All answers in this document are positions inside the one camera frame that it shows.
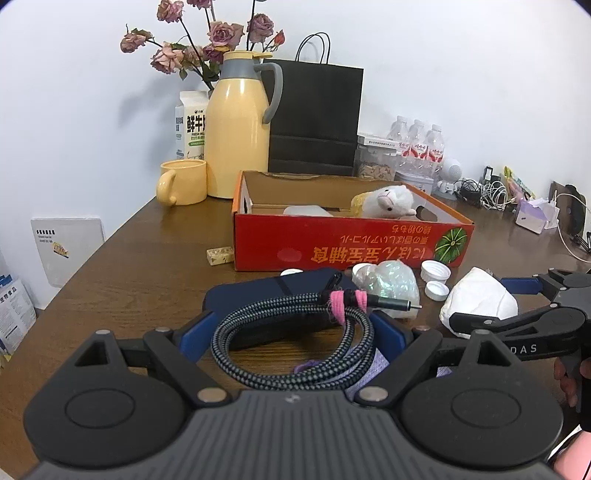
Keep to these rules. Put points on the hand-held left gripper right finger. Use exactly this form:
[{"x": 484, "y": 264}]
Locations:
[{"x": 392, "y": 332}]

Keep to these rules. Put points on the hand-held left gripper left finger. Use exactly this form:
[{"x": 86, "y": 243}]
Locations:
[{"x": 191, "y": 339}]

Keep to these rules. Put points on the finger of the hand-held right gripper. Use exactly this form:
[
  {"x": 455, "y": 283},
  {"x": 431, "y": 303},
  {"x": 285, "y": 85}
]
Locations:
[
  {"x": 521, "y": 284},
  {"x": 480, "y": 325}
]

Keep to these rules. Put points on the white face mask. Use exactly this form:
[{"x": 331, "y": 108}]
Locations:
[{"x": 480, "y": 300}]

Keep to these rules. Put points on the purple cloth pouch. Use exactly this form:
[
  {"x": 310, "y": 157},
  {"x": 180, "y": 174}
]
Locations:
[{"x": 369, "y": 374}]

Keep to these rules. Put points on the iridescent ball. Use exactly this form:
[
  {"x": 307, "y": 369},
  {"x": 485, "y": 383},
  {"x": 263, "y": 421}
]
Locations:
[{"x": 392, "y": 281}]

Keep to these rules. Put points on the dark blue zip case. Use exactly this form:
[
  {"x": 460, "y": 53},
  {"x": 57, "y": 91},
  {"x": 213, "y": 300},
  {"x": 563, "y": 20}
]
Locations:
[{"x": 258, "y": 291}]

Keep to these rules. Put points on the large white bottle cap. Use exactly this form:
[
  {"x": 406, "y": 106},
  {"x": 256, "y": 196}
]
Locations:
[
  {"x": 291, "y": 272},
  {"x": 435, "y": 270}
]

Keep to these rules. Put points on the white and yellow plush sheep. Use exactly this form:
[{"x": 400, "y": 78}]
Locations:
[{"x": 392, "y": 201}]

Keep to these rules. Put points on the red cardboard box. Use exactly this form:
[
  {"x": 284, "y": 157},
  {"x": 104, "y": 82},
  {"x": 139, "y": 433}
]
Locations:
[{"x": 286, "y": 240}]

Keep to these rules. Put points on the translucent plastic container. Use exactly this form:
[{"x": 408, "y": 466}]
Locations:
[{"x": 307, "y": 211}]

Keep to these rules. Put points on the person's right forearm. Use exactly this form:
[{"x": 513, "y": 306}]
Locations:
[{"x": 575, "y": 454}]

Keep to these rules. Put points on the person's right hand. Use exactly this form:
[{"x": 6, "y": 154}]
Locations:
[{"x": 567, "y": 383}]

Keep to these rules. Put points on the small white bottle cap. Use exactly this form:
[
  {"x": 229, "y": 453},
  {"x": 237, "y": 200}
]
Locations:
[{"x": 437, "y": 290}]

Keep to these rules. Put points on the purple tissue box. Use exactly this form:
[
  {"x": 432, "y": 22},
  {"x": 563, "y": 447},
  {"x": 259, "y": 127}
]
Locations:
[{"x": 531, "y": 217}]

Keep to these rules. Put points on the white charger block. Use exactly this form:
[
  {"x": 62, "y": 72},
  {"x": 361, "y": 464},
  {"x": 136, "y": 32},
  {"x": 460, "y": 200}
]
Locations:
[{"x": 552, "y": 212}]

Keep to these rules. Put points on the dark brown stand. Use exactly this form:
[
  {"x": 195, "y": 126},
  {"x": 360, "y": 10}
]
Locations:
[{"x": 577, "y": 212}]

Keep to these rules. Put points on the colourful snack packets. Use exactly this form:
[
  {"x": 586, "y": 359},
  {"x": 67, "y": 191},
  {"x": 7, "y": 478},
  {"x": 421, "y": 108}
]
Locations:
[{"x": 518, "y": 184}]

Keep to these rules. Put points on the white robot toy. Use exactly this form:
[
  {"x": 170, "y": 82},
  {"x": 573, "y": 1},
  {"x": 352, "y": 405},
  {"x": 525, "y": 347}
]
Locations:
[{"x": 449, "y": 175}]

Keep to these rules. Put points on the white printed tin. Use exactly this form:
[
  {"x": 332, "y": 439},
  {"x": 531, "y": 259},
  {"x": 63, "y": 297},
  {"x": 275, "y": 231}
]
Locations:
[{"x": 415, "y": 182}]

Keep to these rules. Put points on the white sign board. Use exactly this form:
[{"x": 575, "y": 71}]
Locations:
[{"x": 67, "y": 251}]

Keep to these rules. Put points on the yellow mug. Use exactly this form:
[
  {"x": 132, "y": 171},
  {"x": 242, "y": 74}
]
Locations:
[{"x": 184, "y": 182}]

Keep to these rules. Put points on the clear jar of nuts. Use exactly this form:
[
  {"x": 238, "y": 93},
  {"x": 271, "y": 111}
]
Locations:
[{"x": 376, "y": 168}]

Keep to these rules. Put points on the stack of blue booklets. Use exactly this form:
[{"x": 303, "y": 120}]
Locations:
[{"x": 16, "y": 314}]

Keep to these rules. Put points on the white flat box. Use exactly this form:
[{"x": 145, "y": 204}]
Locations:
[{"x": 377, "y": 141}]

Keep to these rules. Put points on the yellow thermos jug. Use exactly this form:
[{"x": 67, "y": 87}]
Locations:
[{"x": 235, "y": 134}]

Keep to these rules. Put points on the white milk carton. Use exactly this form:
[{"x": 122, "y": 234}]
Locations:
[{"x": 189, "y": 124}]

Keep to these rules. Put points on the black paper bag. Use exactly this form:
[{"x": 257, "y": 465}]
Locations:
[{"x": 314, "y": 115}]

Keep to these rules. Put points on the dried pink rose bouquet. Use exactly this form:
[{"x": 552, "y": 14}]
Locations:
[{"x": 224, "y": 34}]

